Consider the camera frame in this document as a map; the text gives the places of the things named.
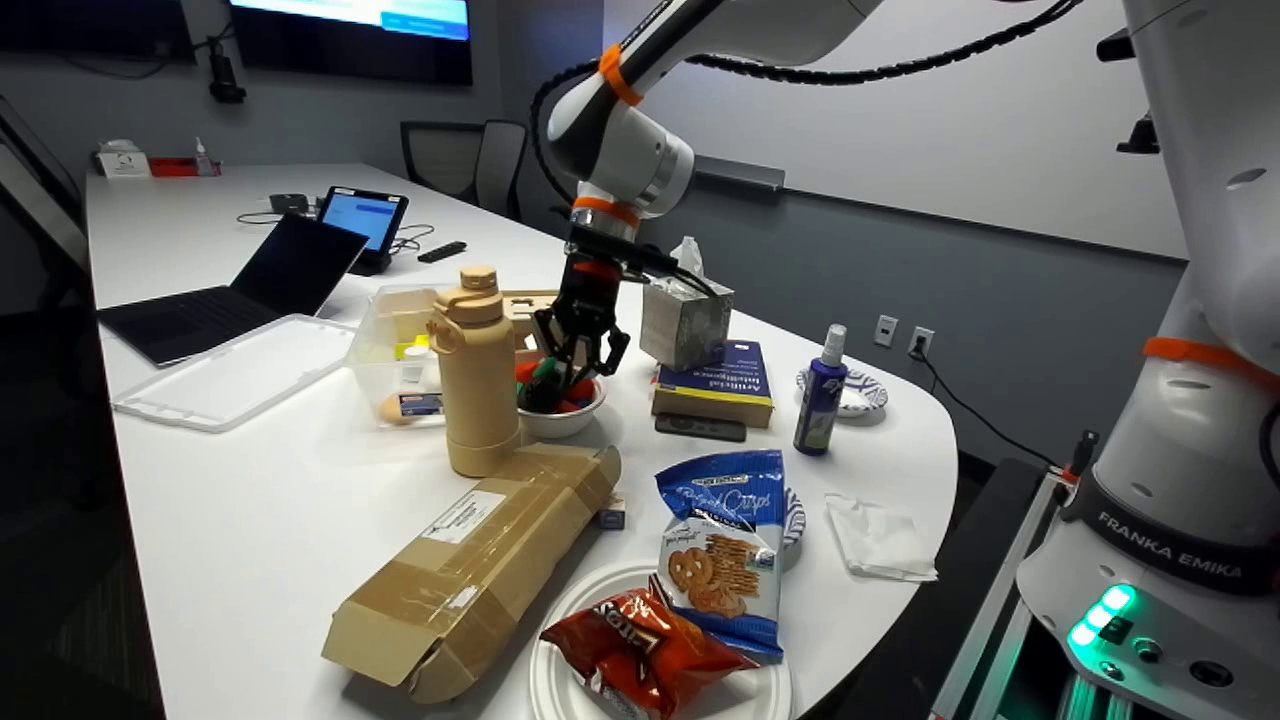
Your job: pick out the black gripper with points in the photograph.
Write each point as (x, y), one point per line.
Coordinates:
(587, 301)

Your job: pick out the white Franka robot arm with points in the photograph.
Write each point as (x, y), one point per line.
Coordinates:
(1185, 443)

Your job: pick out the white bowl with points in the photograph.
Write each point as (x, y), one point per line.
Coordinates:
(562, 422)

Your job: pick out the blue patterned paper bowl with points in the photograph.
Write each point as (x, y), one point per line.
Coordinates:
(792, 527)

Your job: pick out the red toy piece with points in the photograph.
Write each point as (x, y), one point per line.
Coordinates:
(583, 392)

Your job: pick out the wooden shape sorter box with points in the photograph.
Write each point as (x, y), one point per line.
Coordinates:
(532, 305)

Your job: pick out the grey tissue box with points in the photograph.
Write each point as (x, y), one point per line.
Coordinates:
(685, 334)

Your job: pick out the tan water bottle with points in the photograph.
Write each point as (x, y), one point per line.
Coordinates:
(478, 387)

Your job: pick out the blue and yellow book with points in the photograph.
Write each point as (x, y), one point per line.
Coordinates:
(721, 383)

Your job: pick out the black phone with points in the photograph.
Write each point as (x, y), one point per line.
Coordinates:
(706, 429)

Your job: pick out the black remote control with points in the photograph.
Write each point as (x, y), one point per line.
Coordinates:
(440, 250)

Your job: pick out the clear plastic container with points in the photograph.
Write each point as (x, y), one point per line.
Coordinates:
(392, 353)

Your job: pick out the grey office chair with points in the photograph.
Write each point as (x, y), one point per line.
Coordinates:
(462, 161)

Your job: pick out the blue pretzel bag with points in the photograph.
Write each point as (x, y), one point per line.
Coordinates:
(726, 547)

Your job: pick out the blue spray bottle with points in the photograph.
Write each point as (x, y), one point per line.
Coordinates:
(820, 400)

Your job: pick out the long cardboard box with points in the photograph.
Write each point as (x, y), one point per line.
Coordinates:
(467, 572)

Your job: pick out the black tablet with blue screen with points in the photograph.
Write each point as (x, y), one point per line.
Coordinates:
(361, 220)

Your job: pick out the patterned paper plate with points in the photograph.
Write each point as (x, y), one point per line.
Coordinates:
(865, 392)

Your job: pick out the red chips bag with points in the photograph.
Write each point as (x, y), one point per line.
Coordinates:
(640, 654)

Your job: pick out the black open laptop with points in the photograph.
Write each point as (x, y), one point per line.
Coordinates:
(253, 287)

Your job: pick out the black webcam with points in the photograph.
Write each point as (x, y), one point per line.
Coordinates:
(225, 66)

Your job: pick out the metal robot stand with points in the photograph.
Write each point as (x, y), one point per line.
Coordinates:
(995, 601)

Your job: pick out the small white box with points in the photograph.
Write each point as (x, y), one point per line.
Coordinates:
(120, 161)

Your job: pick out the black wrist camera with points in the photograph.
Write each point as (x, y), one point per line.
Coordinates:
(665, 265)

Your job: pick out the white wall outlet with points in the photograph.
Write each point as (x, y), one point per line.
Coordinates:
(885, 329)
(921, 340)

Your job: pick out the wall television screen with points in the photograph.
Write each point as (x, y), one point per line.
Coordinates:
(354, 35)

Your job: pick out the black camera on mount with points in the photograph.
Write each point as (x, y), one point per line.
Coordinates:
(1135, 125)

